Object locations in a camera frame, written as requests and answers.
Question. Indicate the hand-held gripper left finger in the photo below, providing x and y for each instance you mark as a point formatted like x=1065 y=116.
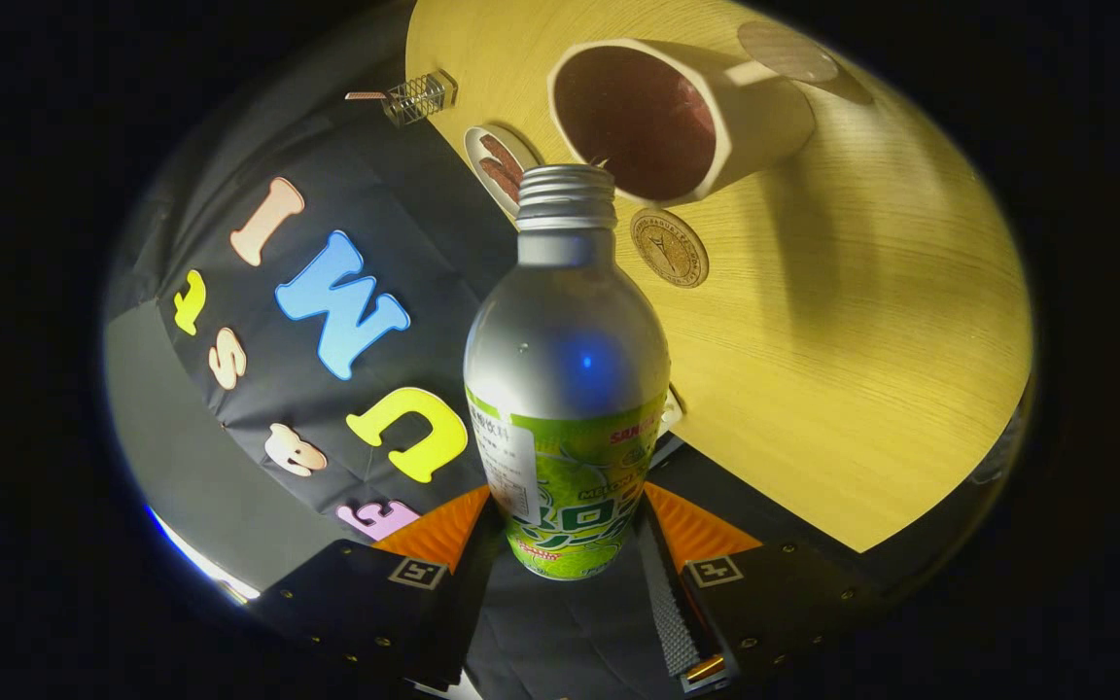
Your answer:
x=468 y=603

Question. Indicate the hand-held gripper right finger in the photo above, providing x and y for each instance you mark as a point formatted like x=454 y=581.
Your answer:
x=667 y=603

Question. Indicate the silver juice bottle green label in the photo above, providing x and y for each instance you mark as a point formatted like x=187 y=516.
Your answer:
x=565 y=331

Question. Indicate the round wooden coaster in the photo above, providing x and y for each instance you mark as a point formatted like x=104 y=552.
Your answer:
x=669 y=248

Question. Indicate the wooden table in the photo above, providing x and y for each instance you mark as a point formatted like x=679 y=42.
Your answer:
x=861 y=340

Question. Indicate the black backdrop cloth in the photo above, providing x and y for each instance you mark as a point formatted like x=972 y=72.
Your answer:
x=375 y=243

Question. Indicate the red meat slice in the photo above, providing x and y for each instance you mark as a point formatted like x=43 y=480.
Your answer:
x=500 y=151
x=509 y=185

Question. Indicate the white oval plate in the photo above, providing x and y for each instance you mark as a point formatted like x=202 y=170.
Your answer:
x=482 y=165

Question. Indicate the pink checkered straw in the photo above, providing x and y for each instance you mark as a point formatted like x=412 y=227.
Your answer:
x=366 y=95

